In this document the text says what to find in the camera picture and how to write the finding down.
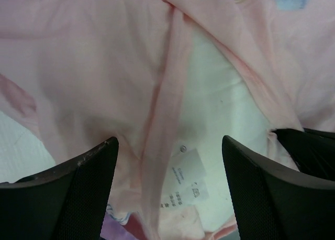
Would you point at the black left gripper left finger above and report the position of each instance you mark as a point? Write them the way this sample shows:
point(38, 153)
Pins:
point(67, 201)

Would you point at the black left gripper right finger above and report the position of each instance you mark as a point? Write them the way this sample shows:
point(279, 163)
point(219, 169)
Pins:
point(272, 201)

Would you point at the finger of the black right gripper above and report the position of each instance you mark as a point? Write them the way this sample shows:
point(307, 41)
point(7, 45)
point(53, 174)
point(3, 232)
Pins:
point(311, 150)

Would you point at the purple Elsa pillowcase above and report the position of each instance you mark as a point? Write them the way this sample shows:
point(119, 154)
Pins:
point(75, 72)

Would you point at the white inner pillow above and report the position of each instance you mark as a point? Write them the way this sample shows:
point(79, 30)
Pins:
point(216, 103)

